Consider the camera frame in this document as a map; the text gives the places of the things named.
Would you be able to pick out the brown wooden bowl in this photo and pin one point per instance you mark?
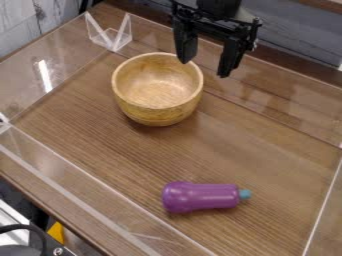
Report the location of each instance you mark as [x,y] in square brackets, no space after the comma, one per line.
[156,89]

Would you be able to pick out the clear acrylic front wall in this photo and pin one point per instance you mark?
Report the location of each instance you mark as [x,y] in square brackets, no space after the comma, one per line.
[116,226]

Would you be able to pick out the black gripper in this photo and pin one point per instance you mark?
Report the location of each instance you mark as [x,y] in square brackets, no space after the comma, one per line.
[219,19]

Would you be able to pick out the clear acrylic corner bracket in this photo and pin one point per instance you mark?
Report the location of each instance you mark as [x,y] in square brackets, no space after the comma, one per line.
[109,38]

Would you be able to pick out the yellow black device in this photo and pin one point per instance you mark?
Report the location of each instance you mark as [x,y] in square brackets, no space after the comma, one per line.
[45,244]

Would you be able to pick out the purple toy eggplant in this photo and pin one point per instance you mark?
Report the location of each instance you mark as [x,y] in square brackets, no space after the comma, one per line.
[184,197]

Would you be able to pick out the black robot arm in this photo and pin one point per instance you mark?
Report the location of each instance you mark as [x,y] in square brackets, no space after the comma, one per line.
[222,20]

